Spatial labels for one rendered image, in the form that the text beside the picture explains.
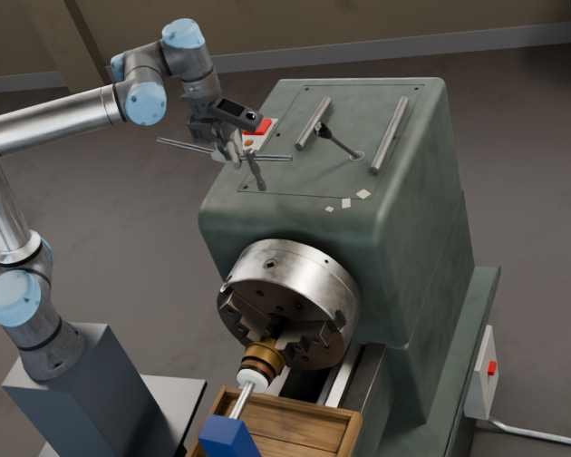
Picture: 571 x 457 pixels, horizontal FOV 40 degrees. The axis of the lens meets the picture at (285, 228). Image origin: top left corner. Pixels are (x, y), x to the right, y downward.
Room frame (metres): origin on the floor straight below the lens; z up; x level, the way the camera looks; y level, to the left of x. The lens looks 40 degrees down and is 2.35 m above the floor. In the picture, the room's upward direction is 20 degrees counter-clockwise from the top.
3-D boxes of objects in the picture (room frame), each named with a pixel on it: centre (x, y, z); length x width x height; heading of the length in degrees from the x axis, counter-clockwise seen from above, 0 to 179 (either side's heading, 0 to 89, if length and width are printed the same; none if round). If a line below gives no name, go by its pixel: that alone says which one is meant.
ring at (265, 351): (1.13, 0.15, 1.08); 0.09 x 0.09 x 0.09; 54
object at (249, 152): (1.45, 0.02, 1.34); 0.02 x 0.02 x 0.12
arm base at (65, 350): (1.36, 0.62, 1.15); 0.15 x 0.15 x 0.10
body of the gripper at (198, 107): (1.48, 0.07, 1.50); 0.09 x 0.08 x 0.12; 56
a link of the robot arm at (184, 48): (1.48, 0.07, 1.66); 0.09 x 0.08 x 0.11; 89
